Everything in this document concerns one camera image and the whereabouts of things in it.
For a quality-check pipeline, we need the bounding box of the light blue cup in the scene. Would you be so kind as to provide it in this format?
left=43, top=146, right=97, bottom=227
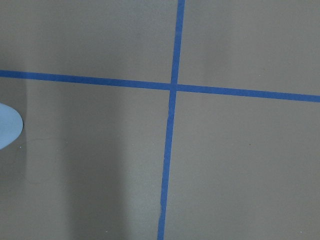
left=0, top=103, right=24, bottom=150

